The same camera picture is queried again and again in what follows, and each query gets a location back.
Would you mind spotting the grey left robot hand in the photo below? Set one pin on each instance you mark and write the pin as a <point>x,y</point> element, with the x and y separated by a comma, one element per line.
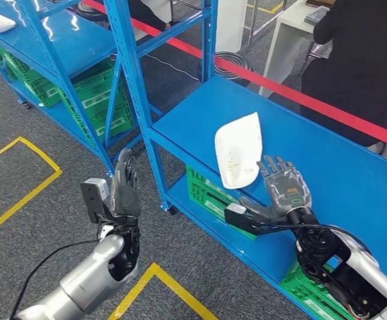
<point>125,196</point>

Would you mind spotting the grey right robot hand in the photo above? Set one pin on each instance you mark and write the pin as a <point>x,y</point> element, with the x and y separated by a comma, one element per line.
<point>286,190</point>

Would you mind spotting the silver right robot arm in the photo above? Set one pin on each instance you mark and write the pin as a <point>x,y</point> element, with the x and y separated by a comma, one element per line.
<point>317,247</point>

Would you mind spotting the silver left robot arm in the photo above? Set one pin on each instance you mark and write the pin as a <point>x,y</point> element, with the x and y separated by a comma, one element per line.
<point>90,274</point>

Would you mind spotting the blue metal shelf rack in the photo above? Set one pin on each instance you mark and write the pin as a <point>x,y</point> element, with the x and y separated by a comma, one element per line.
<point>80,40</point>
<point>347,176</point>

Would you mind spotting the red barrier belt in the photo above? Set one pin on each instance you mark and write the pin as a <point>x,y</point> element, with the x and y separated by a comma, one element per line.
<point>280,89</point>

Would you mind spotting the yellow floor tape square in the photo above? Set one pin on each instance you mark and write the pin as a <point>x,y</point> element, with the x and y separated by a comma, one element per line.
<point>180,293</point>
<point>23,201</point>

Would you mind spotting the round ribbed black base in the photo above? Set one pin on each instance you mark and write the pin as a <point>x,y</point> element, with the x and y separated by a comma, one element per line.
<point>90,13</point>
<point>230,55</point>

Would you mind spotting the person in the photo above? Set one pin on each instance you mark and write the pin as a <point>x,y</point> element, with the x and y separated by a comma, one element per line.
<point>144,15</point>
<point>363,66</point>

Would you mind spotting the grey laptop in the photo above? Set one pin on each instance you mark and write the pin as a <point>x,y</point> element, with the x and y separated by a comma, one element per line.
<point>317,16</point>

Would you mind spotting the white square column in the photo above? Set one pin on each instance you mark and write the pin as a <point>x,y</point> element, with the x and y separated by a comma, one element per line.
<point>230,26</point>

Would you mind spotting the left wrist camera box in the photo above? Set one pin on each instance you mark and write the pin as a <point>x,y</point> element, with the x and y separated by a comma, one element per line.
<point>91,198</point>

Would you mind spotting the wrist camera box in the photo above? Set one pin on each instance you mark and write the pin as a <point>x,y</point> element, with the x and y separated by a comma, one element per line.
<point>91,198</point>
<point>243,221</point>

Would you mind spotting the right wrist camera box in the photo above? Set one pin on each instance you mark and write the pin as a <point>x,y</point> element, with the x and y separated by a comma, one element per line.
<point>243,221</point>

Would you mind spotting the chrome tube frame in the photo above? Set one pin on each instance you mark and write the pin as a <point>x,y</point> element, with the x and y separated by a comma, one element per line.
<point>252,24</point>

